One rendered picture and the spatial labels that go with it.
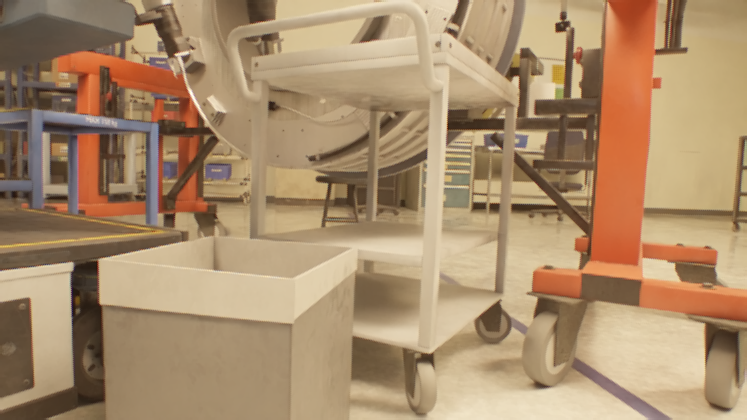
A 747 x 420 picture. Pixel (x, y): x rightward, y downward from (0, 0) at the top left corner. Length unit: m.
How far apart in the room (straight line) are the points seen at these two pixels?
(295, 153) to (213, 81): 0.54
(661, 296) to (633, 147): 0.35
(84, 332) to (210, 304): 0.42
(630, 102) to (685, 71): 8.49
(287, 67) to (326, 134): 0.74
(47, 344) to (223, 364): 0.33
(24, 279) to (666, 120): 9.16
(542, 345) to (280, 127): 1.25
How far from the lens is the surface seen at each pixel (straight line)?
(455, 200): 6.42
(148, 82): 2.75
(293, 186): 6.44
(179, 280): 0.63
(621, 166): 1.25
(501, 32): 1.93
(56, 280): 0.85
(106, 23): 0.92
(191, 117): 2.91
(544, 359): 1.11
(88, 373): 1.03
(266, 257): 0.87
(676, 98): 9.57
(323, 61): 0.99
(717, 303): 1.13
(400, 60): 0.91
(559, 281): 1.13
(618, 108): 1.26
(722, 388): 1.18
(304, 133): 1.82
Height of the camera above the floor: 0.44
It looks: 5 degrees down
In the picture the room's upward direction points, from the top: 2 degrees clockwise
